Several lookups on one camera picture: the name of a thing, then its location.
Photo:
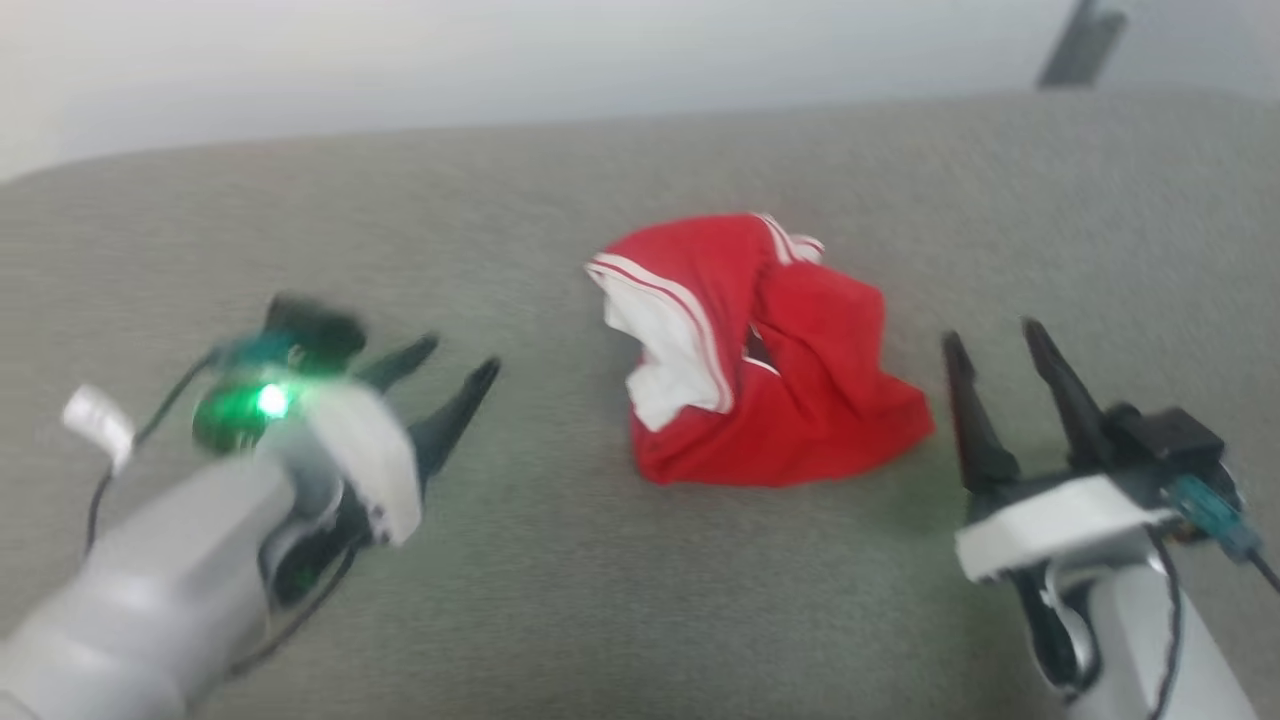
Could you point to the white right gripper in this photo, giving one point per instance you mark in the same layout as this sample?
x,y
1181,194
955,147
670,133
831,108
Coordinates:
x,y
1050,525

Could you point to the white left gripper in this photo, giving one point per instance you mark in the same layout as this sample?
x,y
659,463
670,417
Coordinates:
x,y
375,460

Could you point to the red and white jersey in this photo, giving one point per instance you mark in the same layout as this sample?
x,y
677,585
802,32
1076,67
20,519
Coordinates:
x,y
800,420

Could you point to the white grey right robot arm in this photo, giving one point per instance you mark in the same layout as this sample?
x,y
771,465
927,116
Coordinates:
x,y
1135,640

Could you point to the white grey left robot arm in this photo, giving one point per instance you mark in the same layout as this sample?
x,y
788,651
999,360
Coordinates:
x,y
130,600

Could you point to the grey fabric sofa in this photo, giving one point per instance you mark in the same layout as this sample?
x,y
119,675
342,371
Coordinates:
x,y
600,600

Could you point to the dark slanted bar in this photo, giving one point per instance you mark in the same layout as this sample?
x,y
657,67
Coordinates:
x,y
1080,45

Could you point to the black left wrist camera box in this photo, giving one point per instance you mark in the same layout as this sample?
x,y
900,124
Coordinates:
x,y
315,332

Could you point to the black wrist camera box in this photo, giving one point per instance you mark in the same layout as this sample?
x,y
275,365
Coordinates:
x,y
315,332
1165,440

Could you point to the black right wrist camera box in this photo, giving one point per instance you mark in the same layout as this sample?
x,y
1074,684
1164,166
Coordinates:
x,y
1165,440

